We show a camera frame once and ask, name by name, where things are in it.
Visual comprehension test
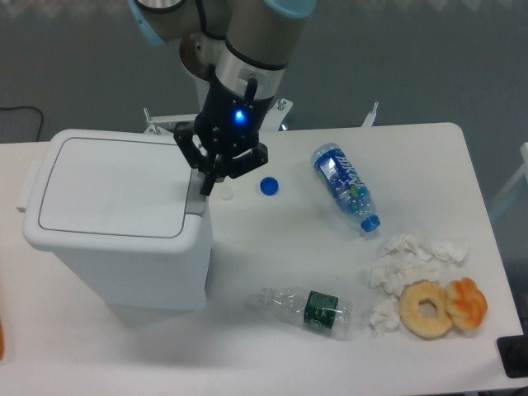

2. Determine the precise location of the white metal base frame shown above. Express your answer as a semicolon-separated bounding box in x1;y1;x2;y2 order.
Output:
144;98;379;135

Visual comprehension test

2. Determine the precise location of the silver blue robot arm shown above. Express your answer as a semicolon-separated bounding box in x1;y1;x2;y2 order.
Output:
129;1;316;196

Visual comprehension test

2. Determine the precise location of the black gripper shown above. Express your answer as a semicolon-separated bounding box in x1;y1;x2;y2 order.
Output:
173;78;271;196

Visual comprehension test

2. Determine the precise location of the large crumpled white tissue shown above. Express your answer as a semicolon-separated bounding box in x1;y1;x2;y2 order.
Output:
368;233;469;297

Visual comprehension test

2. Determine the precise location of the black floor cable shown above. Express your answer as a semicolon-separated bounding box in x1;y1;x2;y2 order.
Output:
0;106;45;144

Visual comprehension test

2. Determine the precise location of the white bottle cap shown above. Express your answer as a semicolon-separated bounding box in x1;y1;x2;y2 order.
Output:
218;186;234;201

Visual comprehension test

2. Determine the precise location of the blue bottle cap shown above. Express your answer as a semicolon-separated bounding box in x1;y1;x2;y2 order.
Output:
259;177;280;196

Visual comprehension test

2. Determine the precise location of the black device at edge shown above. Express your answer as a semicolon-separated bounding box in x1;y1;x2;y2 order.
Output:
497;335;528;379

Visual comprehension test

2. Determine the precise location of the plain ring doughnut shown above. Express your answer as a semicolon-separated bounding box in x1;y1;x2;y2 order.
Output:
398;281;453;339

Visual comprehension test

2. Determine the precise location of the clear green labelled bottle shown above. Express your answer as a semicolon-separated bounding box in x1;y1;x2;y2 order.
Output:
248;287;351;341

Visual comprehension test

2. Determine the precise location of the white plastic trash can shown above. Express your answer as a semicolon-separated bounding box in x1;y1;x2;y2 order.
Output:
23;129;213;311

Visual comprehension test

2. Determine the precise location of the orange object at edge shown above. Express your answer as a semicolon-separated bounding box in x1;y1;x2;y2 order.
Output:
0;320;5;360

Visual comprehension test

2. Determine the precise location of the small crumpled white tissue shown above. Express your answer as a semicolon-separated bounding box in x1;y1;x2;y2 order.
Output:
369;297;400;337

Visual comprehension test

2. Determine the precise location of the orange twisted bread roll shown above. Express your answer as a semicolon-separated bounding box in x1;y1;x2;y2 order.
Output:
445;277;488;331

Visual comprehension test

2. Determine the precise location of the blue labelled water bottle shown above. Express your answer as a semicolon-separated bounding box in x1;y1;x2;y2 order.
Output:
311;143;381;233

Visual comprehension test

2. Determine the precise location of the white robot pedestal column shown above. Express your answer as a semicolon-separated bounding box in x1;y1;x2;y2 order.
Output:
180;33;282;116

